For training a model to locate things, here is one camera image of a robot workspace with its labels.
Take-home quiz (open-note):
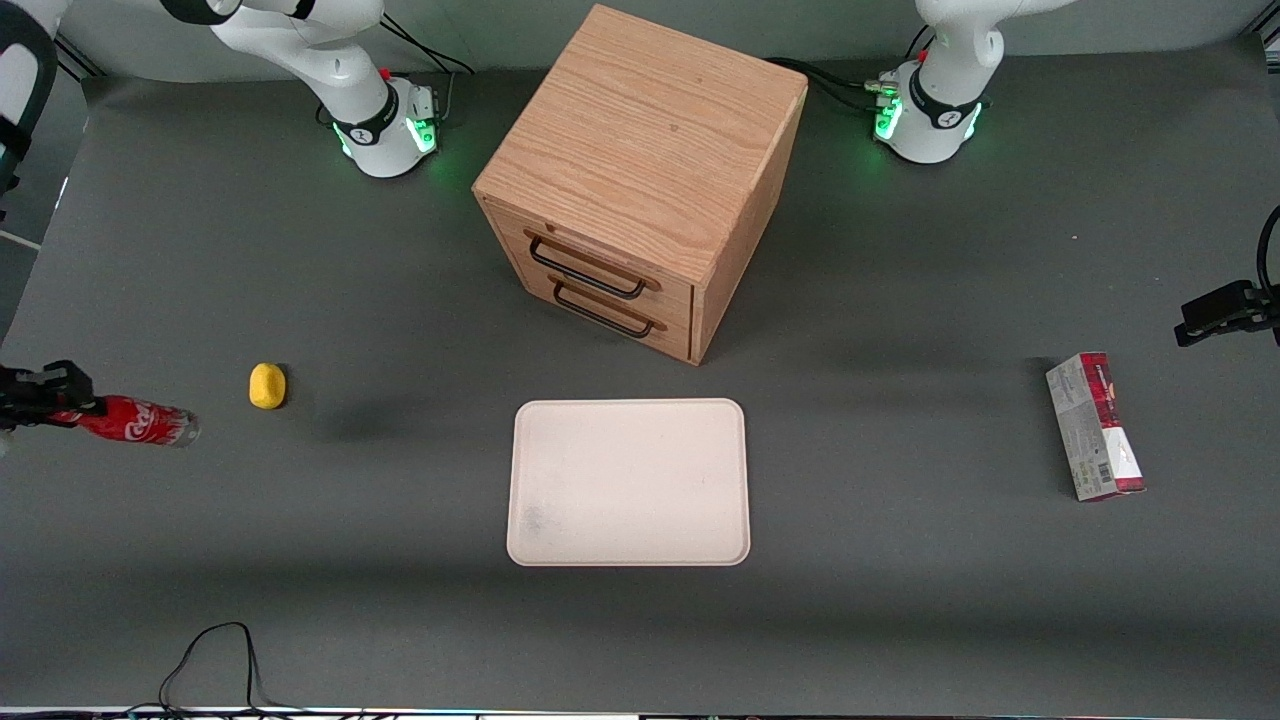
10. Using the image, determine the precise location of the oak wooden drawer cabinet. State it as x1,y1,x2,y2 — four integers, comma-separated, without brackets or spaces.
472,4,809,366

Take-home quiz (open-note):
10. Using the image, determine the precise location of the black metal drawer handle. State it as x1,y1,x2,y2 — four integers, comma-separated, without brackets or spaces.
527,235,650,301
551,279,657,339

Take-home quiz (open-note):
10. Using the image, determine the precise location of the wooden drawer front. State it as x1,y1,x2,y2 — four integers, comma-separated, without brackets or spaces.
482,200,695,323
512,262,695,363

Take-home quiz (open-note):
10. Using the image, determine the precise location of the cream rectangular plastic tray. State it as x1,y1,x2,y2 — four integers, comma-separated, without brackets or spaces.
506,398,752,568

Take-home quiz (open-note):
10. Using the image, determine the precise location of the red cola can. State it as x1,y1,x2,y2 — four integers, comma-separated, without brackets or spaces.
48,394,202,449

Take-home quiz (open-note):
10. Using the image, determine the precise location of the yellow lemon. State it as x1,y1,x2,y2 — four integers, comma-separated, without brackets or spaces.
248,362,288,411

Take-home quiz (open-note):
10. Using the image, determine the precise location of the black cable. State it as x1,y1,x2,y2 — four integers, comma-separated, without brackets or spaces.
378,12,477,129
120,621,401,720
1255,204,1280,349
768,24,936,117

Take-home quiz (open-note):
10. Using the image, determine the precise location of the red plaid cardboard box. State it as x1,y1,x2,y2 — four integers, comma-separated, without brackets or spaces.
1045,351,1147,502

